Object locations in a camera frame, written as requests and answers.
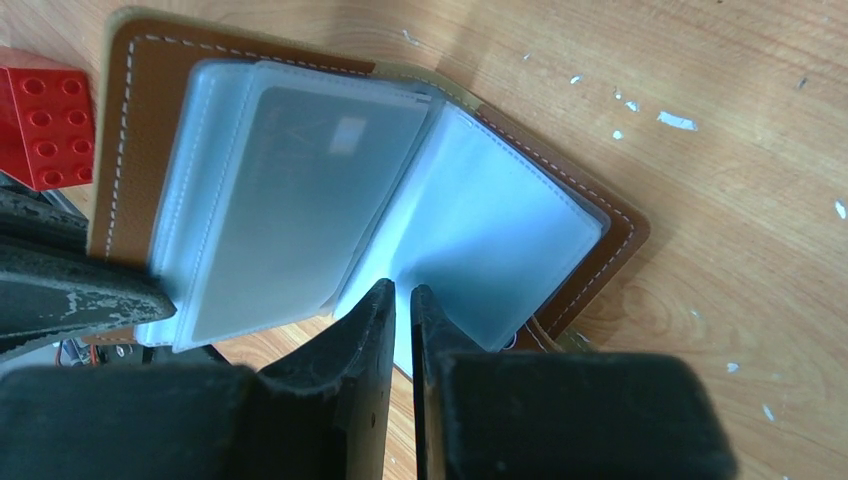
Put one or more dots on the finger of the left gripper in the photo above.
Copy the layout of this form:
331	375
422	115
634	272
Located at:
51	290

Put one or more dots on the brown leather card holder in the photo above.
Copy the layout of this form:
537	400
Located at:
263	182

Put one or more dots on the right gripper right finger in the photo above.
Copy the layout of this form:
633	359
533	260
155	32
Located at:
530	415

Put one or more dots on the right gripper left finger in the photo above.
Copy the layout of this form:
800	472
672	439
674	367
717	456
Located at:
320	412

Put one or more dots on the red white toy brick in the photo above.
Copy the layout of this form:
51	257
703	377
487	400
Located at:
47	127

